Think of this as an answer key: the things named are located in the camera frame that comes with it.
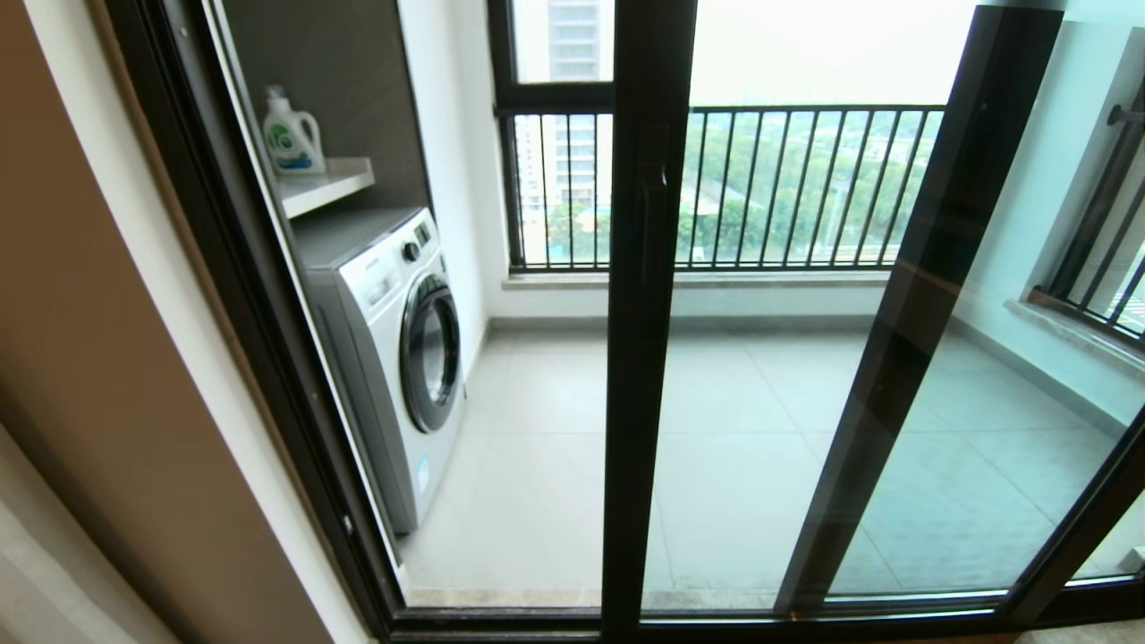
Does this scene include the glass sliding door with handle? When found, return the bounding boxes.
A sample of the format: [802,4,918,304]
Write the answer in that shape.
[599,0,1145,644]

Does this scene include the long stone window sill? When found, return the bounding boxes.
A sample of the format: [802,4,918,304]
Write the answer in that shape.
[501,269,895,292]

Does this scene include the silver front-load washing machine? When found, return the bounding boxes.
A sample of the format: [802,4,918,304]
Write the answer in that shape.
[295,208,468,536]

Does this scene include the white shelf board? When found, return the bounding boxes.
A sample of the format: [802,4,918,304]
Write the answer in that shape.
[279,157,377,220]

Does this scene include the black balcony railing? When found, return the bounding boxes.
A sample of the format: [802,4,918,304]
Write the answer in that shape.
[496,105,947,272]

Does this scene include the dark brown cabinet panel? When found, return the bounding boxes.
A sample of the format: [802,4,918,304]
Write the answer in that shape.
[219,0,432,220]

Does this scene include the white detergent bottle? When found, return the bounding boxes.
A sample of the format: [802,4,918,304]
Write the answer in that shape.
[261,86,327,176]

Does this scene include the black framed glass door panel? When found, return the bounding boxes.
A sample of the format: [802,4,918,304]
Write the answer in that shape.
[774,0,1145,627]

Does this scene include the short stone window sill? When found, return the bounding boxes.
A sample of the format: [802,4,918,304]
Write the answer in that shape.
[1004,295,1145,381]

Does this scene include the black window frame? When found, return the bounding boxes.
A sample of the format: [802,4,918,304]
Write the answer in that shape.
[488,0,618,272]

